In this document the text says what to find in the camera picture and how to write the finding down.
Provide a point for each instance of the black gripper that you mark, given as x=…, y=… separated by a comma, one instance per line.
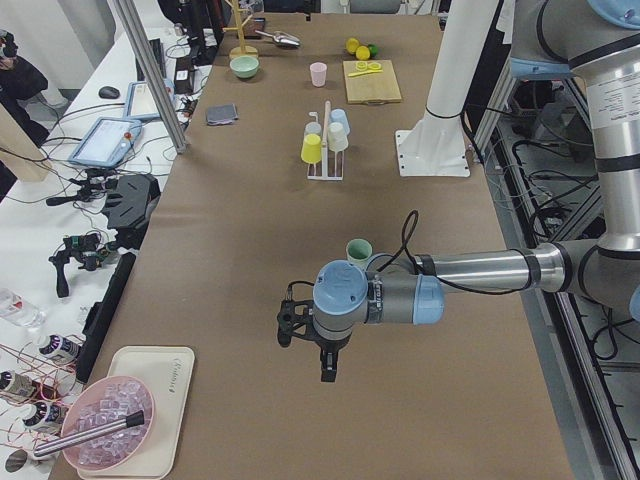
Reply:
x=330, y=344

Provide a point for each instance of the green cup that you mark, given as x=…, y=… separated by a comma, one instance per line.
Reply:
x=358, y=252

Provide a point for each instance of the pink cup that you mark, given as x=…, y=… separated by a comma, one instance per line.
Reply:
x=318, y=74

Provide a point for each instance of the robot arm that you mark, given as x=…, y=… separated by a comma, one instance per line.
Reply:
x=597, y=41

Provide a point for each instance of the yellow cup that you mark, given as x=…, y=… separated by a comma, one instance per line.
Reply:
x=311, y=149

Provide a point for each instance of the white cup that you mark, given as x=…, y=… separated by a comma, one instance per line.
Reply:
x=337, y=137

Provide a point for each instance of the grey cup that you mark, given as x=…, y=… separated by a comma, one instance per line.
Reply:
x=313, y=128

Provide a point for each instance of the blue cup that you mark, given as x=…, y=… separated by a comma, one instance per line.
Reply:
x=340, y=116

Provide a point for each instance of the cream plastic tray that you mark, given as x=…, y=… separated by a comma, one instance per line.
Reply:
x=166, y=372

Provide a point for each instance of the metal rod black tip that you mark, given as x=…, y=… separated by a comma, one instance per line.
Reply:
x=48, y=448

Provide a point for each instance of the pink bowl of ice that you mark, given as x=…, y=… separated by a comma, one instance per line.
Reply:
x=110, y=399

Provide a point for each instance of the black plastic stand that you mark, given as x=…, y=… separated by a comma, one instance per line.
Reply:
x=128, y=208

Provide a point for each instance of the grey folded cloth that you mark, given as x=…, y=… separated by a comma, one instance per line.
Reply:
x=221, y=114

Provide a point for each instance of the wooden cutting board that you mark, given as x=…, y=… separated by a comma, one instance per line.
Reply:
x=374, y=88

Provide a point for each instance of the yellow plastic knife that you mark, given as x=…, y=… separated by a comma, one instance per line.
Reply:
x=362, y=73

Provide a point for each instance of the green bowl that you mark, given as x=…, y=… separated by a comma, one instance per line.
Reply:
x=244, y=67

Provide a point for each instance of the whole yellow lemon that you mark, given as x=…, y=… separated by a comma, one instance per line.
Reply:
x=362, y=52

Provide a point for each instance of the blue teach pendant tablet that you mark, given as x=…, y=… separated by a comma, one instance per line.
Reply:
x=107, y=142

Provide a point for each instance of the wooden mug tree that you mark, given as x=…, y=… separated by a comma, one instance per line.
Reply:
x=237, y=26

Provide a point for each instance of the metal scoop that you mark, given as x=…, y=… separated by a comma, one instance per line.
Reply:
x=281, y=39

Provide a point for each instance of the black computer mouse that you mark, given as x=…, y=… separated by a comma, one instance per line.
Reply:
x=108, y=92

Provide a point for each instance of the white wire cup holder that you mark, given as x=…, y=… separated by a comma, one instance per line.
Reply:
x=331, y=166

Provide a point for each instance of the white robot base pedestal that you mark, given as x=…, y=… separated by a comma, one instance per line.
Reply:
x=435, y=146

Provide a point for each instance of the aluminium frame post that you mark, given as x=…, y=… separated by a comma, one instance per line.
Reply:
x=134, y=29

